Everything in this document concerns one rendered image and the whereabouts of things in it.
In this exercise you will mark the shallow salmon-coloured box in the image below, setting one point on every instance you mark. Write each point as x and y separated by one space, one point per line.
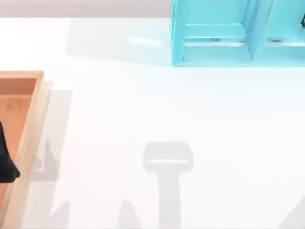
26 124

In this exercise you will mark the light blue rack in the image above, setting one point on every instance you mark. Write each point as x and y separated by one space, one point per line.
214 53

